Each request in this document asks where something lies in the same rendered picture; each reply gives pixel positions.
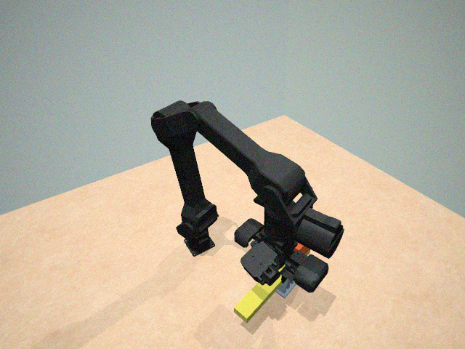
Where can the yellow bar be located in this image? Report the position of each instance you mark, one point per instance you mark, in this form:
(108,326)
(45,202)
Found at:
(259,294)

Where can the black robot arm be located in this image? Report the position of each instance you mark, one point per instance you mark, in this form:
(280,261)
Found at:
(276,180)

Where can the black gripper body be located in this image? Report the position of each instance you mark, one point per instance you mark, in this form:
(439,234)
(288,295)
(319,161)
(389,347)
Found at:
(308,271)

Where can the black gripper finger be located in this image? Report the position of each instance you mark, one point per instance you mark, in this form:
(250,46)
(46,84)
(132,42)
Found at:
(286,275)

